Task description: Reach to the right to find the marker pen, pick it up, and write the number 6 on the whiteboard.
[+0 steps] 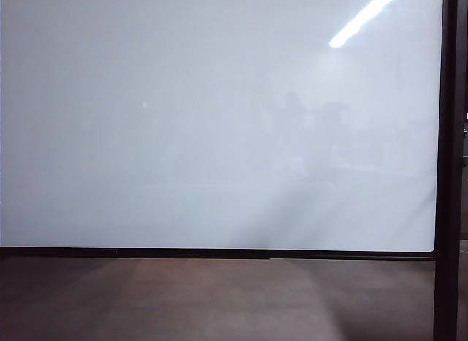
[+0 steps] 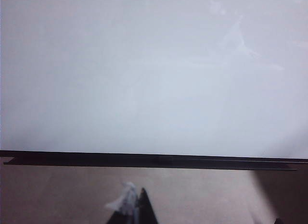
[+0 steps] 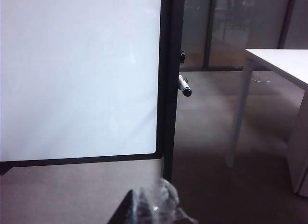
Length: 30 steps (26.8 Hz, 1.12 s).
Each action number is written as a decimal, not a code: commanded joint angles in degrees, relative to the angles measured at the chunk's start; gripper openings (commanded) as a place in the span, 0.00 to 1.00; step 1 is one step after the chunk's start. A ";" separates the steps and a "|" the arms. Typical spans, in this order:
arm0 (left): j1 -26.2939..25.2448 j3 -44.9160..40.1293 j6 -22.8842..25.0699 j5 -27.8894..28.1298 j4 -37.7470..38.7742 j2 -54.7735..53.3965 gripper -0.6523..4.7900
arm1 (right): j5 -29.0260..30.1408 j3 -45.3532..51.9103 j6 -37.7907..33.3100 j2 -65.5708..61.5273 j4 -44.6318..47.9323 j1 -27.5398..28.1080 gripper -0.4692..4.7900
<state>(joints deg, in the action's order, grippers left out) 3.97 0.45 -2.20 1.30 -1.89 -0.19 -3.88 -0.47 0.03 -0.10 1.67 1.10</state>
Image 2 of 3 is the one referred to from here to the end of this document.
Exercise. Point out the white whiteboard with black frame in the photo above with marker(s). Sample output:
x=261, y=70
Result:
x=144, y=77

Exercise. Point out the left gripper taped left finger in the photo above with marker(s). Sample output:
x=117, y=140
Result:
x=142, y=209

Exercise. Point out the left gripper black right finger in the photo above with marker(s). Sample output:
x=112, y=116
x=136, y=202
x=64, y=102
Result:
x=278, y=222

